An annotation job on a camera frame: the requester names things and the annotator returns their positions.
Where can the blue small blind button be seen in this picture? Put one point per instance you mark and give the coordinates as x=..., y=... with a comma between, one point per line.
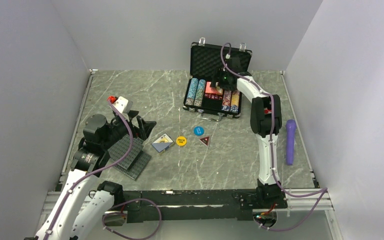
x=198, y=131

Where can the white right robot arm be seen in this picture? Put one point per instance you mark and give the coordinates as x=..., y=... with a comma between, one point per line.
x=265, y=123

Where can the black triangular all-in marker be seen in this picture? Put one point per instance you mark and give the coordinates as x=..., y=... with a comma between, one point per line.
x=205, y=140

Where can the blue and grey chip stack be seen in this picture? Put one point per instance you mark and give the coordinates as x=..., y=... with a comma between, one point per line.
x=191, y=92

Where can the green and grey chip stack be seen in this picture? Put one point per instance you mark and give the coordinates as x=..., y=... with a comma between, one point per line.
x=200, y=91

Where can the purple red blue chip stack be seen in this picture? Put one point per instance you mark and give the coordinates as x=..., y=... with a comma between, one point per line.
x=226, y=100

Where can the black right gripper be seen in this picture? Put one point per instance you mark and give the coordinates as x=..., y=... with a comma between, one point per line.
x=218, y=73

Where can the purple toy microphone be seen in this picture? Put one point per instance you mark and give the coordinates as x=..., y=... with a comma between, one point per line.
x=291, y=128

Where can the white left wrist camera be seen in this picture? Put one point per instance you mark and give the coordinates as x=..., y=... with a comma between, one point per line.
x=123, y=105

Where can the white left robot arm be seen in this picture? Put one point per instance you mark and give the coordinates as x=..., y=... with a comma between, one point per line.
x=67, y=220

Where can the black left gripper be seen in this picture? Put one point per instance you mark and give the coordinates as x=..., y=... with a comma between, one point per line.
x=145, y=126

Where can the lower dark grey baseplate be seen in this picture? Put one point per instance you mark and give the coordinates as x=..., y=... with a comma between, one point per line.
x=137, y=166

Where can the yellow big blind button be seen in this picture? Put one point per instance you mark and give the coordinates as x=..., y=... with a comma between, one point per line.
x=181, y=141

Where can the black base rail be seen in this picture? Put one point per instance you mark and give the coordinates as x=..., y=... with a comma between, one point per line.
x=239, y=204

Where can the red backed card deck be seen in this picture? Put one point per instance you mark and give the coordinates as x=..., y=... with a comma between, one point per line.
x=209, y=90

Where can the black poker chip case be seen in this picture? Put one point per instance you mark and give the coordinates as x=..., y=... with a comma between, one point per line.
x=205, y=59

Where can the yellow and blue chip stack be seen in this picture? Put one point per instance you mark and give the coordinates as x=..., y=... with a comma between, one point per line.
x=235, y=100

